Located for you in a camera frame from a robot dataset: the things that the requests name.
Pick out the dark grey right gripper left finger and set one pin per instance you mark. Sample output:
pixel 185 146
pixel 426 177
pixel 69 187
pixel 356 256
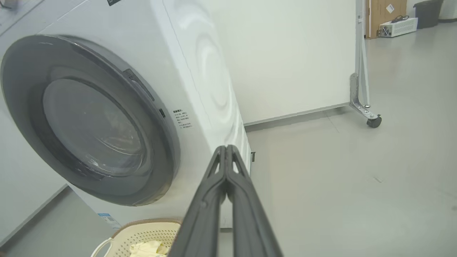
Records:
pixel 203 221

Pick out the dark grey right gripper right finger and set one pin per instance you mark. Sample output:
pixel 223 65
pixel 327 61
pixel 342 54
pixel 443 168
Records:
pixel 250 228

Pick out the cream patterned garment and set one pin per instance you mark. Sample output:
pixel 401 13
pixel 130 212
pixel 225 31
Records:
pixel 148 249

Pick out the dark grey round washer door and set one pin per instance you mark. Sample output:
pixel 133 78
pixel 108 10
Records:
pixel 93 125

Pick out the cream perforated basket brown rim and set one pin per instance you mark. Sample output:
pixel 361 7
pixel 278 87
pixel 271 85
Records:
pixel 150 232

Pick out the white front-load washing machine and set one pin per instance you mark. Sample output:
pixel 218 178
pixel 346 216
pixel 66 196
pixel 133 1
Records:
pixel 117 21

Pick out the blue energy label sticker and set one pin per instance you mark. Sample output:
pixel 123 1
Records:
pixel 109 220

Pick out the white partition panel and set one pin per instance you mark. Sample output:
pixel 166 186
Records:
pixel 292 57

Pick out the metal partition leg with caster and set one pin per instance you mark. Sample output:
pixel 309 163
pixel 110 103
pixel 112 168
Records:
pixel 361 71

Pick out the white perforated electronic device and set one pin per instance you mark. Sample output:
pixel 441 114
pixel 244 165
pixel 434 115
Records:
pixel 398 28

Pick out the brown cardboard box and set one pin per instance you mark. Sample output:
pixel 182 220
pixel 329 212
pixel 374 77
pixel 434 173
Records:
pixel 380 10

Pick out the dark grey trash bin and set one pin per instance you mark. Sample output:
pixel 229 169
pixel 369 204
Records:
pixel 427 13

